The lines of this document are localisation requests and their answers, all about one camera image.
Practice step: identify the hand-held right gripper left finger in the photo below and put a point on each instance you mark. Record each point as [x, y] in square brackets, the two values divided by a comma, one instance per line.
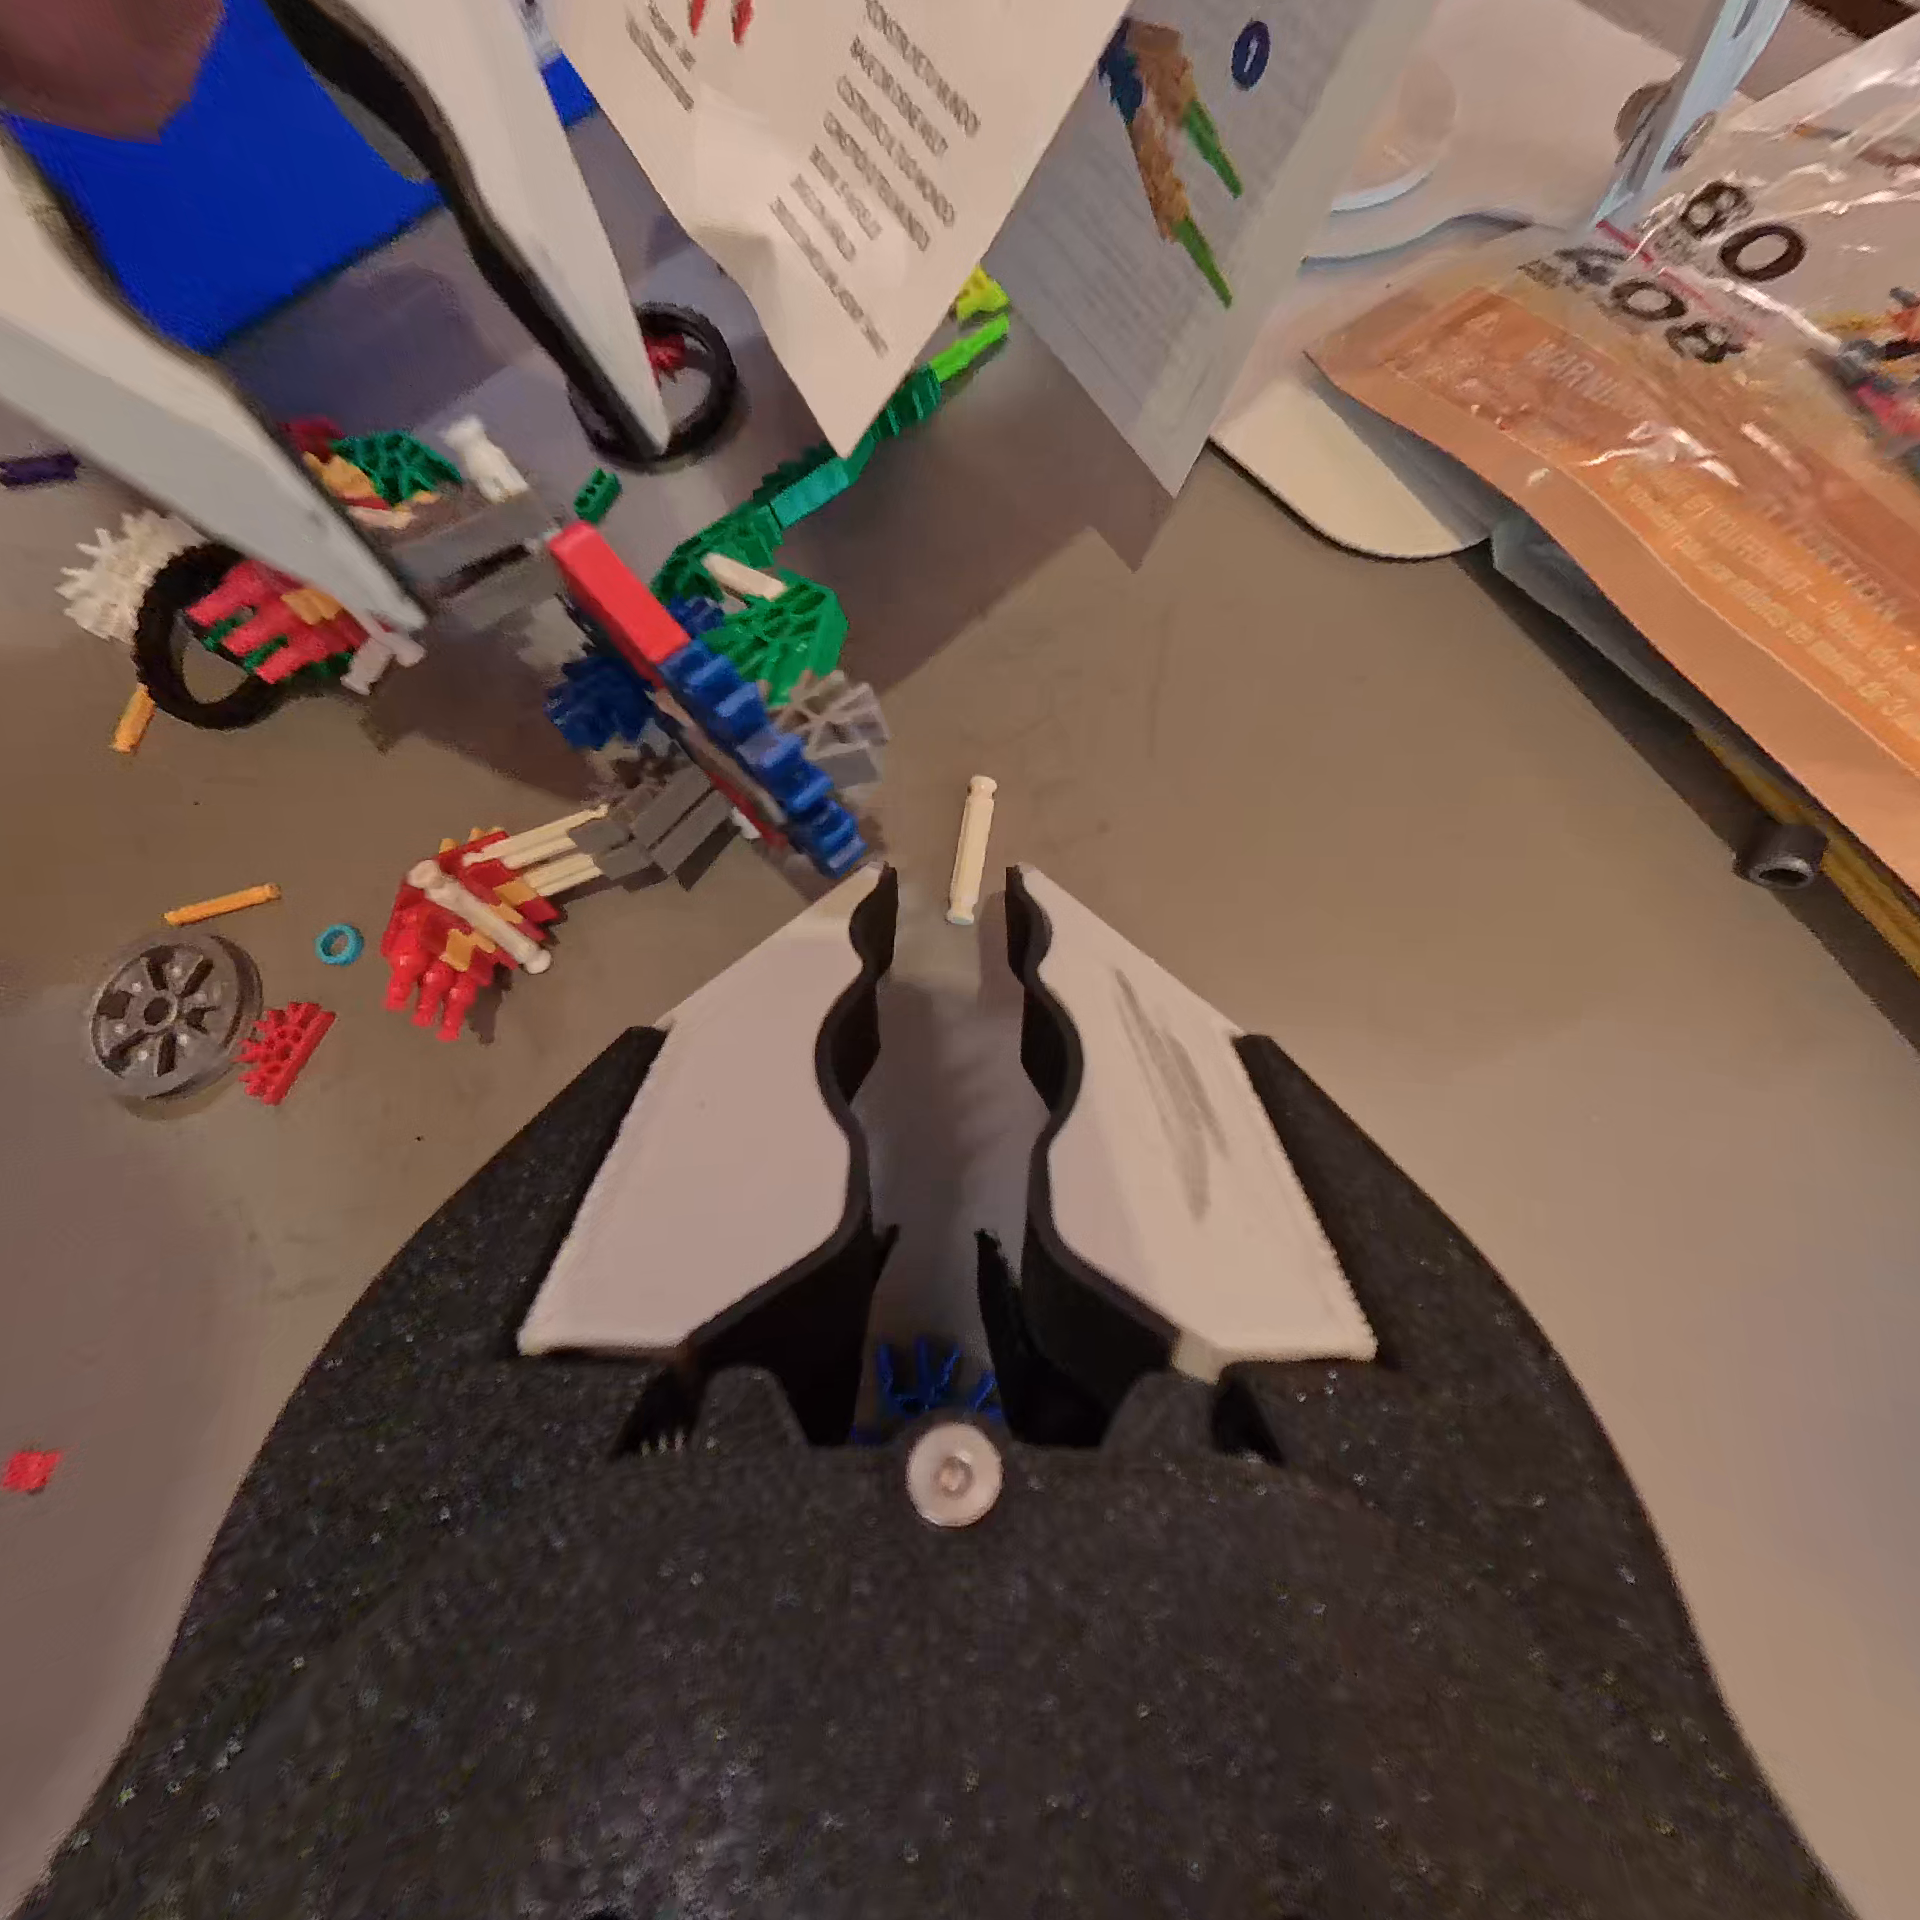
[691, 1198]

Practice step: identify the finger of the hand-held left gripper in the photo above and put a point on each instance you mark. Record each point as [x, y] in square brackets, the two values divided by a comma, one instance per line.
[119, 390]
[493, 150]

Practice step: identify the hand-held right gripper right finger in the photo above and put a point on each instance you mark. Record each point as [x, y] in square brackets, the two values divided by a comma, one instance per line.
[1200, 1198]

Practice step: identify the blue plastic bin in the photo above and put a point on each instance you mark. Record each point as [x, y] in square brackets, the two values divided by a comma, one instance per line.
[225, 192]

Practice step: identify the black rubber tyre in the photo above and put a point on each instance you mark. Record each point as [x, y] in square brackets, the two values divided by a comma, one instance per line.
[718, 406]
[151, 672]

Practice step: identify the blue snowflake connector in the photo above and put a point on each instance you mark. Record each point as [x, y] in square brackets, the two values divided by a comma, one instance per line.
[931, 1378]

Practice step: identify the white short rod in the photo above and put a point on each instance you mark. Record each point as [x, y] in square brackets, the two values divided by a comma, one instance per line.
[971, 846]

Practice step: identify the colourful construction toy model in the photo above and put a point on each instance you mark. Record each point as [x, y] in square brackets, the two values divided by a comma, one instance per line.
[718, 705]

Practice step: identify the person's left hand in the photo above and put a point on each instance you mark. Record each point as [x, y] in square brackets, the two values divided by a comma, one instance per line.
[90, 53]

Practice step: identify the purple small connector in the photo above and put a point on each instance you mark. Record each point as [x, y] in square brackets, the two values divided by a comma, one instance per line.
[37, 467]

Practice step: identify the white snowflake connector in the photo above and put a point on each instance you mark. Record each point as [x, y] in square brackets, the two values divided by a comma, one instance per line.
[106, 580]

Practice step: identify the small red connector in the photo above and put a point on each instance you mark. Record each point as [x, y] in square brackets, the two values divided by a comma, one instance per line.
[667, 357]

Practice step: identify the orange short rod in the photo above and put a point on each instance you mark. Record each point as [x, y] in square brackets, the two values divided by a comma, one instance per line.
[223, 905]
[131, 715]

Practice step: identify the printed instruction sheet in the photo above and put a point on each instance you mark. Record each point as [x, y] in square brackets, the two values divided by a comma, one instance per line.
[841, 226]

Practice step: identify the green small piece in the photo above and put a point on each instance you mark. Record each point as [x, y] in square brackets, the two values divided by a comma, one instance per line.
[596, 494]

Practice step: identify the lime green piece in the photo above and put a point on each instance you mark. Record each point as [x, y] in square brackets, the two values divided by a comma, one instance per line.
[984, 291]

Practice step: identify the grey pulley wheel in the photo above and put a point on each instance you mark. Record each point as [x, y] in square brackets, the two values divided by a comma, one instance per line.
[128, 1050]

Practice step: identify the printed white leaflet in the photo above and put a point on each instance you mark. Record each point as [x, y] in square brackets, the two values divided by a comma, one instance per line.
[1111, 300]

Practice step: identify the yellow rods with grey clip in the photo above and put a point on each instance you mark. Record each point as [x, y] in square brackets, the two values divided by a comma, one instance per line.
[1783, 857]

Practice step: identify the tiny red piece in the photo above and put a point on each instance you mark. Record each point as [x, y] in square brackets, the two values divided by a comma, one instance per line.
[29, 1469]

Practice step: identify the grey metal stand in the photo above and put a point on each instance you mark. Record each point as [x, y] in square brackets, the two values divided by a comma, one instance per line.
[1694, 88]

